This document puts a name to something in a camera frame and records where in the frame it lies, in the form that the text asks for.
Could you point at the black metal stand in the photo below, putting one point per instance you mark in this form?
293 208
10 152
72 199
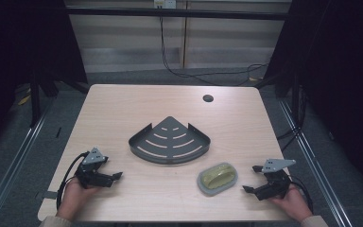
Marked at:
35 101

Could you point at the person's left hand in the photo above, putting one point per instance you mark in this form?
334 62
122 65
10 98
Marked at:
75 198

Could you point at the grey soap dish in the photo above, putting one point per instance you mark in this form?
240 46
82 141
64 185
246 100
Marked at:
203 186

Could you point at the dark grey corner shelf rack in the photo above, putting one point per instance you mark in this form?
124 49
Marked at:
170 142

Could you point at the small black floor strip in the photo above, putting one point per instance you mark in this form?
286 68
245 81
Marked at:
58 132

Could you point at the white wall socket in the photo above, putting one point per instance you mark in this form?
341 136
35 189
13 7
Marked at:
164 3

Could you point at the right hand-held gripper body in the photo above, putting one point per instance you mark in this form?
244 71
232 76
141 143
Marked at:
274 183

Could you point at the grey tape strip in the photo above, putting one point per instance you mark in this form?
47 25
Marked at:
49 195

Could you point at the person's right hand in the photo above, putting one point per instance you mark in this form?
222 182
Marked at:
291 205

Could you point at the yellow soap bar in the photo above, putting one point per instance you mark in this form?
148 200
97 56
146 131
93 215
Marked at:
219 176

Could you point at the black curtain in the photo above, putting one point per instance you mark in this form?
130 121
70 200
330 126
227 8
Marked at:
22 47
343 78

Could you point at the black horizontal frame bar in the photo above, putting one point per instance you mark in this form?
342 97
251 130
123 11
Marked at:
176 13

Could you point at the metal floor rail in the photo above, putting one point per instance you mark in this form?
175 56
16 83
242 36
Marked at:
315 164
15 157

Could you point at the yellow floor tape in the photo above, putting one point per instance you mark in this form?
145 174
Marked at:
24 100

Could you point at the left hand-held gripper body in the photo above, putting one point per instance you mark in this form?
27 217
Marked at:
92 176

